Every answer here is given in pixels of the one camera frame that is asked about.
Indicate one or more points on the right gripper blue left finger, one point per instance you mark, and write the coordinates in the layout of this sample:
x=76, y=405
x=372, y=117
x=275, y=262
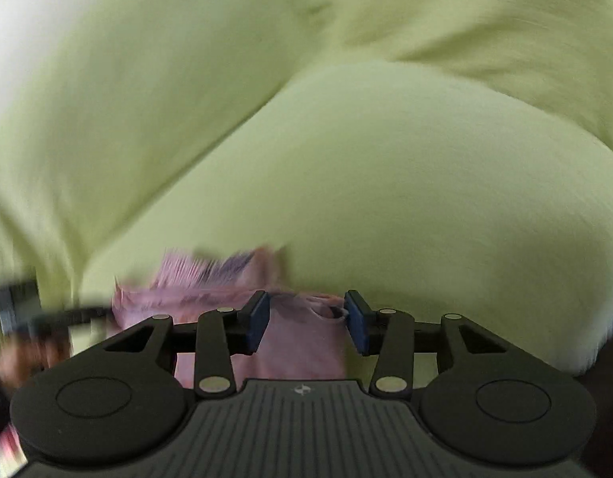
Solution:
x=254, y=318

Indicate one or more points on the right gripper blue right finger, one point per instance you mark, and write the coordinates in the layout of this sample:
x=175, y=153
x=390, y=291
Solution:
x=359, y=317

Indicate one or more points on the person left hand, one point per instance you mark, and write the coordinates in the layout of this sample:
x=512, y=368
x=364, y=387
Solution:
x=21, y=358

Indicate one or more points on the green sofa cover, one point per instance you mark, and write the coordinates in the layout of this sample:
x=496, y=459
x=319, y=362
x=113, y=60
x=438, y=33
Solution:
x=436, y=155

